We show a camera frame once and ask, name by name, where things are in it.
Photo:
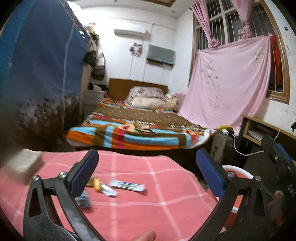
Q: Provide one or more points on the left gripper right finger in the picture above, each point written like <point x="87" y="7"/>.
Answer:
<point x="242" y="211"/>

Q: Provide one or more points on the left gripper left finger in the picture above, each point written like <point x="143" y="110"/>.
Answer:
<point x="51" y="212"/>

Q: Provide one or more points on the dark blue snack wrapper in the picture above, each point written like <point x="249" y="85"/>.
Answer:
<point x="83" y="200"/>

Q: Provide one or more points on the white blue snack wrapper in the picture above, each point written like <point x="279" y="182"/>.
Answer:
<point x="127" y="186"/>

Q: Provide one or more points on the yellow candy wrapper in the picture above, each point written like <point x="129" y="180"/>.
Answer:
<point x="94" y="183"/>

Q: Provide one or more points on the orange trash bin white rim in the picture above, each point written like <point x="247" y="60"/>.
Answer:
<point x="228" y="189"/>

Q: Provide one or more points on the person's right hand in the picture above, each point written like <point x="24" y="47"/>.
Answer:
<point x="276" y="210"/>

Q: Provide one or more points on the person's left hand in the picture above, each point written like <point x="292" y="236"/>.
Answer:
<point x="148" y="236"/>

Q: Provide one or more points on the stack of papers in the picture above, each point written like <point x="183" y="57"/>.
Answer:
<point x="256" y="135"/>

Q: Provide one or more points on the wooden desk shelf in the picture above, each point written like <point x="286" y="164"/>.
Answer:
<point x="286" y="139"/>

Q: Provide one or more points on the cardboard tissue box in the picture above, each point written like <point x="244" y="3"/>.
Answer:
<point x="24" y="165"/>

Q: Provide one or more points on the yellow power strip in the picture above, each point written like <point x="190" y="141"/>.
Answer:
<point x="226" y="130"/>

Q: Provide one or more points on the pink checked bed sheet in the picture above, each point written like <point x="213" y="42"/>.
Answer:
<point x="174" y="204"/>

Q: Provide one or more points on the pink hanging sheet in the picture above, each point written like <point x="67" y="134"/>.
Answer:
<point x="227" y="82"/>

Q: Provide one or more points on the red hanging cloth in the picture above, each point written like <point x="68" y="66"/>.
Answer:
<point x="276" y="78"/>

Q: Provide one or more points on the colourful striped bed blanket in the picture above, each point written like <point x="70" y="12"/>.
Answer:
<point x="116" y="126"/>

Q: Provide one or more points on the white bedside drawer cabinet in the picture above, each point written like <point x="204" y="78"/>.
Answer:
<point x="91" y="99"/>

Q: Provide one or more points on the floral pillow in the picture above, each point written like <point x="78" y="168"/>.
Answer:
<point x="151" y="98"/>

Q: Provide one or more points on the wooden bed headboard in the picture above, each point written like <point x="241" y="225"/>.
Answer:
<point x="118" y="89"/>

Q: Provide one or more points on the grey hanging tote bag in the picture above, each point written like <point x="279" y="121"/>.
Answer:
<point x="98" y="71"/>

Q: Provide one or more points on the pink tied curtain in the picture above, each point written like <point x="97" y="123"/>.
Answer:
<point x="220" y="22"/>

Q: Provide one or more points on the black hanging handbag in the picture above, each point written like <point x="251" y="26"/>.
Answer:
<point x="90" y="57"/>

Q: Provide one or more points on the blue fabric wardrobe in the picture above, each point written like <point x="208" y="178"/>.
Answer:
<point x="43" y="46"/>

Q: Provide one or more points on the wooden window frame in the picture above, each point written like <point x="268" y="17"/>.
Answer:
<point x="262" y="23"/>

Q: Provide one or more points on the green covered wall unit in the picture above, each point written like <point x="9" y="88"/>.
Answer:
<point x="161" y="55"/>

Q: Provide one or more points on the white wall air conditioner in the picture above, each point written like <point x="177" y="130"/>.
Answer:
<point x="130" y="33"/>

